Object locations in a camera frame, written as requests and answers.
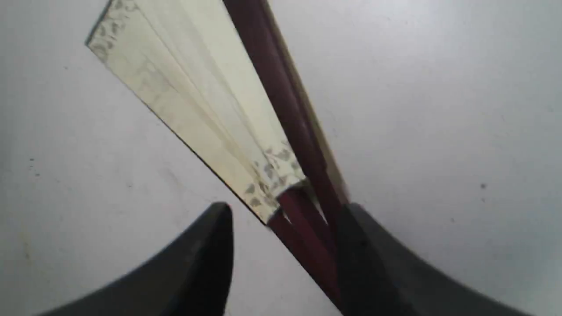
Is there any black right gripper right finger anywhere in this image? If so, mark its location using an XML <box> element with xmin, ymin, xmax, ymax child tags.
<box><xmin>336</xmin><ymin>203</ymin><xmax>523</xmax><ymax>316</ymax></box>

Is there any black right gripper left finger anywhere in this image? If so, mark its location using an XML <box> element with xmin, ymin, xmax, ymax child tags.
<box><xmin>46</xmin><ymin>202</ymin><xmax>234</xmax><ymax>316</ymax></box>

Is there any cream paper folding fan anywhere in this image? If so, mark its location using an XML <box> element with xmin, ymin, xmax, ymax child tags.
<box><xmin>86</xmin><ymin>0</ymin><xmax>342</xmax><ymax>309</ymax></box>

